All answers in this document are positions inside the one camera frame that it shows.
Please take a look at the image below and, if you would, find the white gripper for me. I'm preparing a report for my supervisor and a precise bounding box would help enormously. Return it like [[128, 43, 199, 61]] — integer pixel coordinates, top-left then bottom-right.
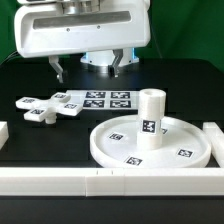
[[14, 2, 150, 83]]

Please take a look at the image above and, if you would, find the white cross-shaped table base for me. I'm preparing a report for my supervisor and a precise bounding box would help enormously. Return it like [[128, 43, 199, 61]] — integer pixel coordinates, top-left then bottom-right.
[[16, 92, 83, 124]]

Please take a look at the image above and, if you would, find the white round table top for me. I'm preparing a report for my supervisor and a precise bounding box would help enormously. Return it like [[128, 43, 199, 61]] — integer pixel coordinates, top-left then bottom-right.
[[90, 115, 211, 168]]

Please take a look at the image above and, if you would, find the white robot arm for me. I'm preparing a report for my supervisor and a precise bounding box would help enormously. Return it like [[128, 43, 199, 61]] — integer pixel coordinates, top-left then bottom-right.
[[14, 0, 151, 79]]

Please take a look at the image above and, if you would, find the white marker tag plate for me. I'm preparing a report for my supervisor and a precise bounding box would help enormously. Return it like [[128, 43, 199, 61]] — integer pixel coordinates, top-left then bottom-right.
[[67, 90, 139, 110]]

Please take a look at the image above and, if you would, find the white left barrier block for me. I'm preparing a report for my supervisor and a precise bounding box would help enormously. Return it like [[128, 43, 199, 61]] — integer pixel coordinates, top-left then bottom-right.
[[0, 121, 9, 150]]

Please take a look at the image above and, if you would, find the white barrier block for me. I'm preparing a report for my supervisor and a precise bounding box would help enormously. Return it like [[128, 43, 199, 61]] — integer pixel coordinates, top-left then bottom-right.
[[203, 122, 224, 168], [0, 121, 9, 150]]

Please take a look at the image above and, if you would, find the white right barrier block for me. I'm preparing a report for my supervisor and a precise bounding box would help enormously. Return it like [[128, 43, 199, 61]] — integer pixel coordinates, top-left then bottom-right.
[[203, 122, 224, 168]]

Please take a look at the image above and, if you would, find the white front barrier rail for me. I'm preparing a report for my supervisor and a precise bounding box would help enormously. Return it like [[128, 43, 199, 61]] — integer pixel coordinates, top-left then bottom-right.
[[0, 168, 224, 197]]

